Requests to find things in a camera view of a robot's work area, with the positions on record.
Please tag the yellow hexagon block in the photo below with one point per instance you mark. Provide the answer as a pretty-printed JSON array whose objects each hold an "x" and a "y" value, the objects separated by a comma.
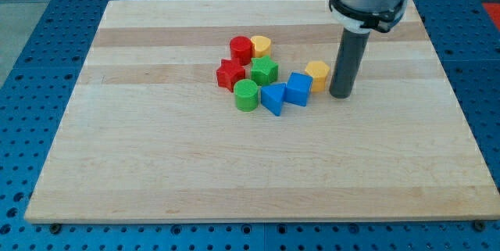
[{"x": 318, "y": 71}]

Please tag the yellow heart block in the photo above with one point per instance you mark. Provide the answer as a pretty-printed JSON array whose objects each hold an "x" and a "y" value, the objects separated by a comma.
[{"x": 262, "y": 46}]

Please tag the green cylinder block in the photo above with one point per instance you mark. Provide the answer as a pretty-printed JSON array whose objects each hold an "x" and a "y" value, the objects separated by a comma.
[{"x": 246, "y": 95}]

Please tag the blue triangle block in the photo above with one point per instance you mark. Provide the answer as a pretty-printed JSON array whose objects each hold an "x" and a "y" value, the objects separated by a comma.
[{"x": 272, "y": 97}]

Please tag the green star block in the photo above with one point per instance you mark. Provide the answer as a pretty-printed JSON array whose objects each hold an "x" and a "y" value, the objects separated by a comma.
[{"x": 264, "y": 71}]

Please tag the red star block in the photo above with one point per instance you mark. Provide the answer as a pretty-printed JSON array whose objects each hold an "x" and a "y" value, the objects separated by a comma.
[{"x": 229, "y": 73}]

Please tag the blue cube block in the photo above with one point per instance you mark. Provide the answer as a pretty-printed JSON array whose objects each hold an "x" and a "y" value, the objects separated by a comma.
[{"x": 298, "y": 88}]

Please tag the red cylinder block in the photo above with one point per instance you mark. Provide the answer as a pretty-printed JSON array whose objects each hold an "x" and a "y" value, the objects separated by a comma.
[{"x": 241, "y": 48}]

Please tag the wooden board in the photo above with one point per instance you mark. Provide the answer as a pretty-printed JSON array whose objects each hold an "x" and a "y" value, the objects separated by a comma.
[{"x": 149, "y": 137}]

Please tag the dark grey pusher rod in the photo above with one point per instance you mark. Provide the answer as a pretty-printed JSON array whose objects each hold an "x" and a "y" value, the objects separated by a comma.
[{"x": 349, "y": 57}]

